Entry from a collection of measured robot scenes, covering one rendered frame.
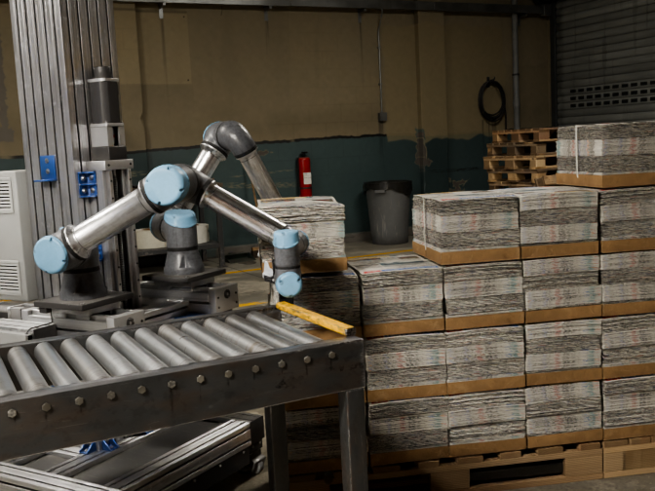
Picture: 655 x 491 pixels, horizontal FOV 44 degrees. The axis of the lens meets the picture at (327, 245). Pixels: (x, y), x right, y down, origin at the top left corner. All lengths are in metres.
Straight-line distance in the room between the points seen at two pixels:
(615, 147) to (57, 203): 1.96
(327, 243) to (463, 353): 0.62
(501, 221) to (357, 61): 7.64
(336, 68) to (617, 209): 7.48
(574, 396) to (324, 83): 7.52
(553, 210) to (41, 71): 1.83
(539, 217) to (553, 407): 0.69
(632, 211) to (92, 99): 1.93
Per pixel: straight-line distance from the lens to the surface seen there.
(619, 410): 3.22
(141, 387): 1.81
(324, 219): 2.73
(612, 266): 3.09
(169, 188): 2.41
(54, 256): 2.57
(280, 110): 9.90
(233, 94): 9.69
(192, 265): 3.07
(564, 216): 2.99
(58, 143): 2.97
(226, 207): 2.52
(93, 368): 1.93
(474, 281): 2.90
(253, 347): 2.01
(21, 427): 1.79
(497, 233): 2.90
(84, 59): 3.00
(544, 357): 3.04
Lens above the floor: 1.28
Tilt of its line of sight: 7 degrees down
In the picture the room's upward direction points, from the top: 3 degrees counter-clockwise
